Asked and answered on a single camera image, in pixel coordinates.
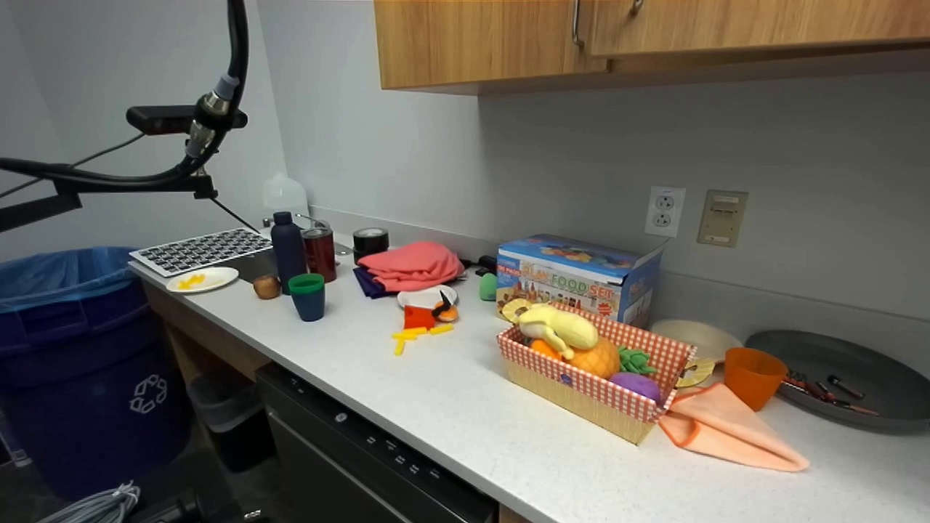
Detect small dark waste bin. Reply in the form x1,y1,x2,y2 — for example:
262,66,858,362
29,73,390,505
189,370,272,473

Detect beige wall plate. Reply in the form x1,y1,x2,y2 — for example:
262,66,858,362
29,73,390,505
696,189,747,248

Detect brown round toy food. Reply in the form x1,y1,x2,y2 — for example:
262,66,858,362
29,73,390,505
252,275,282,300

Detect dark blue water bottle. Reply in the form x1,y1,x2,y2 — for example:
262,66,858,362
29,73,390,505
271,213,304,281

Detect orange plastic cup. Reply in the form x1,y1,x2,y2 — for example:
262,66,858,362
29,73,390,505
724,349,787,410

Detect pink folded cloth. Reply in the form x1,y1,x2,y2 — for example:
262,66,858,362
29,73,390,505
353,242,462,293

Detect black camera on boom stand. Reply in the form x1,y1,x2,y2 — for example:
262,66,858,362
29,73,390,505
0,105,246,232

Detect dark grey round tray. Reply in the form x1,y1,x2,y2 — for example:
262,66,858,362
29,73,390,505
747,327,930,434

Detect dark red tumbler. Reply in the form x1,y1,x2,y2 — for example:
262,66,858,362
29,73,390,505
303,221,337,281

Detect grey cloth on floor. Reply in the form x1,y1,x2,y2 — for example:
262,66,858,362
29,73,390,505
38,483,141,523

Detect clear plastic jug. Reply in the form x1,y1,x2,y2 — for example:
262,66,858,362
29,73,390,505
262,175,311,227

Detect yellow toy ring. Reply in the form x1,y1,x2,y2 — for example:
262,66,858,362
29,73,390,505
673,359,721,394

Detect blue recycling bin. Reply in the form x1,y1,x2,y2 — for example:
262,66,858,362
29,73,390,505
0,248,191,497

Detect white plate with yellow food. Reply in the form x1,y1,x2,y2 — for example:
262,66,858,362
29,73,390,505
166,268,237,296

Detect green and blue cup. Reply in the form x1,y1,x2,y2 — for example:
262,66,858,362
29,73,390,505
284,272,324,323

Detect blue toy food box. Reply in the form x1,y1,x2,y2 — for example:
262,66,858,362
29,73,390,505
496,235,663,325

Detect salmon cloth napkin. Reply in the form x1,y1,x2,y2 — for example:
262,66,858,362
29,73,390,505
659,384,810,473

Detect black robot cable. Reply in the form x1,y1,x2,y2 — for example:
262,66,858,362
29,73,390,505
0,0,262,232

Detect orange toy fruit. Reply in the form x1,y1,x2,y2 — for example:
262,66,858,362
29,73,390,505
571,339,619,377

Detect white wall outlet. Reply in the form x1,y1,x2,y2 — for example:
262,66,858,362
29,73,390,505
644,185,685,237

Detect yellow toy fries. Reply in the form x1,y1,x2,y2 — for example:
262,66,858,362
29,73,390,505
393,325,454,358

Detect checkered dish rack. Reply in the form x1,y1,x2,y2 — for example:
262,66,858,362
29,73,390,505
131,230,271,280

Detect yellow plush banana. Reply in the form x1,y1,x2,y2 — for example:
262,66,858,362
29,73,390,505
499,300,599,359

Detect wooden lower cabinet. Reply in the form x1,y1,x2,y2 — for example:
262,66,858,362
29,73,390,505
141,285,268,384

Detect purple toy eggplant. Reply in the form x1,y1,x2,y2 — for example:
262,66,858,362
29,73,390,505
609,371,663,404

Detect red checkered cardboard basket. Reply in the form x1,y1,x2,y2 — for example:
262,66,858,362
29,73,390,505
496,314,695,445

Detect dark purple cloth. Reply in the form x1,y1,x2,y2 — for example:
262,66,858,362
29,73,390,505
351,268,390,300

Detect red toy fries holder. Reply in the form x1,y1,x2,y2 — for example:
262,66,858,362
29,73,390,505
404,307,439,327

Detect beige bowl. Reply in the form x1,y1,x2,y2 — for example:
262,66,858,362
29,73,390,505
651,320,740,359

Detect green toy vegetable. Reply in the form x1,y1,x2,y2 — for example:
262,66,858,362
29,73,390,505
619,349,653,375

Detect green toy food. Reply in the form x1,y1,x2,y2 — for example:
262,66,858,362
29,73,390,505
478,272,496,301

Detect black dishwasher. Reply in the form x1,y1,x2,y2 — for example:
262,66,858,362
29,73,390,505
256,362,496,523

